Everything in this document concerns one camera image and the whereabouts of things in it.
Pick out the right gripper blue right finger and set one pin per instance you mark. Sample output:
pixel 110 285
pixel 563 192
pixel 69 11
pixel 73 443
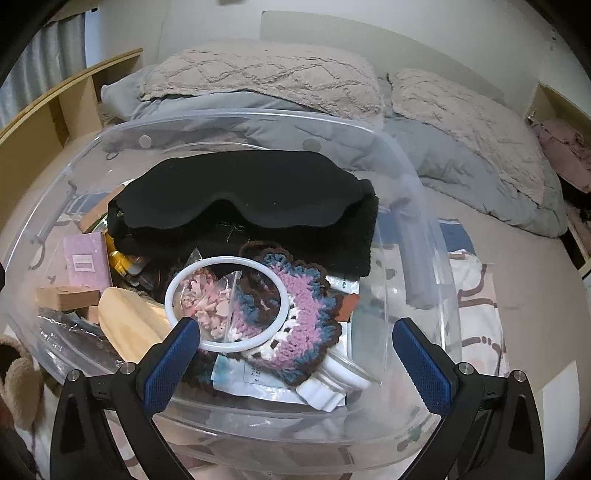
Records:
pixel 445 391

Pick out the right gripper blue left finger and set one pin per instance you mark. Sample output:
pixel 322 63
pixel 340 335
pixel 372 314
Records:
pixel 146 391

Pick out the oval wooden block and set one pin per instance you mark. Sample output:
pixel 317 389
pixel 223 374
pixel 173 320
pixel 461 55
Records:
pixel 131 323

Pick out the bag of pink beads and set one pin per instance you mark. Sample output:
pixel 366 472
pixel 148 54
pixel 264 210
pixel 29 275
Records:
pixel 206 296

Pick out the beige fluffy slipper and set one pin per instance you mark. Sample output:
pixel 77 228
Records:
pixel 21 383

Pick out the pink small box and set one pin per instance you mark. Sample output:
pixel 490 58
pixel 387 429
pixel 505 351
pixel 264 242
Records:
pixel 86 259

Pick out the pink blue crochet coaster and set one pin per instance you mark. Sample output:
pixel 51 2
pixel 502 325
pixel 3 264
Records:
pixel 294 352

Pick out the black sleep mask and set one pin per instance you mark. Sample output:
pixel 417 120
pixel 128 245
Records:
pixel 227 203

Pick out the clear plastic storage bin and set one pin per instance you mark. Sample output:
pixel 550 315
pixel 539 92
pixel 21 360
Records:
pixel 411 276

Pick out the beige textured pillow right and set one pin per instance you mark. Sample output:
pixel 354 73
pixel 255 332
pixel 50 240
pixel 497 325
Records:
pixel 485 127

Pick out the beige textured pillow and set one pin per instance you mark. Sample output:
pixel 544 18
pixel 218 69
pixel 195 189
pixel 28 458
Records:
pixel 324 79
pixel 485 127

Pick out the wooden bedside shelf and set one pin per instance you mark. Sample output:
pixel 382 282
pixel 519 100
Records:
pixel 68 111

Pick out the grey duvet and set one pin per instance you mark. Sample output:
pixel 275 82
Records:
pixel 442 163

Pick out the beige textured pillow left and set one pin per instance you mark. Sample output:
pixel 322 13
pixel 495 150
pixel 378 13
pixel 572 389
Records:
pixel 324 79

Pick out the grey curtain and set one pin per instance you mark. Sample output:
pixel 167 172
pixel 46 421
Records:
pixel 55 53

